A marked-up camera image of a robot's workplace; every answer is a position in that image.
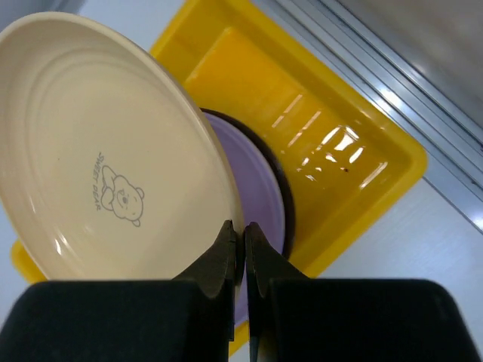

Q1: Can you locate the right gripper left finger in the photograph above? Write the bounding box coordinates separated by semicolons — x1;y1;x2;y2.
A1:
1;221;236;361

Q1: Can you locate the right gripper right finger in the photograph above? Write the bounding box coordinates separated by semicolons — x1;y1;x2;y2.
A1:
245;223;481;361

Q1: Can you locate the purple plate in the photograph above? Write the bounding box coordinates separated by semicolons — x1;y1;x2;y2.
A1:
203;112;286;329

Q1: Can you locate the orange plate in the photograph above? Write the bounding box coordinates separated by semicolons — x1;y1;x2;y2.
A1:
1;12;244;280

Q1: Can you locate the yellow plastic bin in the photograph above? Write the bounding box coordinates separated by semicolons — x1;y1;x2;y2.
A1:
9;0;429;357

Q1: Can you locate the aluminium frame rail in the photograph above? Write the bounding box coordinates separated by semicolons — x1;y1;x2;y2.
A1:
255;1;482;229

